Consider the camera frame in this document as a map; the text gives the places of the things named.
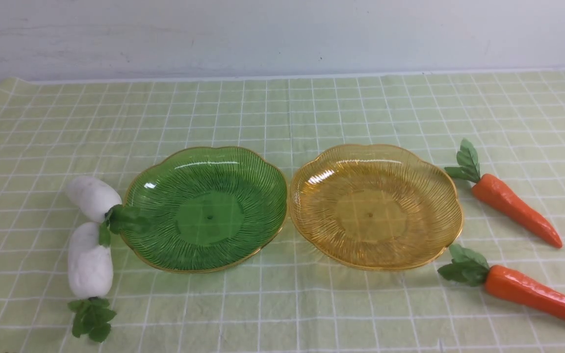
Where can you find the green checkered tablecloth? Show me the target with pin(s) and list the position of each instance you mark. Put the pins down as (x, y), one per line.
(289, 297)

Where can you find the green ribbed plastic plate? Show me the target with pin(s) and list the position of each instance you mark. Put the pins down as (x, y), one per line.
(202, 209)

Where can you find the orange carrot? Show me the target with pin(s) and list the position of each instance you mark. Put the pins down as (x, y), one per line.
(471, 268)
(491, 190)

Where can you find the white radish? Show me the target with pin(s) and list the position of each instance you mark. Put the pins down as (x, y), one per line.
(90, 274)
(102, 204)

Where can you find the amber ribbed plastic plate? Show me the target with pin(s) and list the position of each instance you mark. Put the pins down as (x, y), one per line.
(375, 207)

